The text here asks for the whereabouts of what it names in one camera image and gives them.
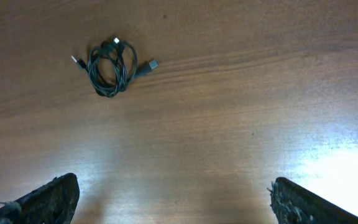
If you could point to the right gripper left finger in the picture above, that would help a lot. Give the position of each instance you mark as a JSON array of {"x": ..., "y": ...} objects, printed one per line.
[{"x": 54, "y": 203}]

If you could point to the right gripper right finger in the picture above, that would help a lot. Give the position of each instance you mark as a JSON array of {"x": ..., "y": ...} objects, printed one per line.
[{"x": 293, "y": 204}]

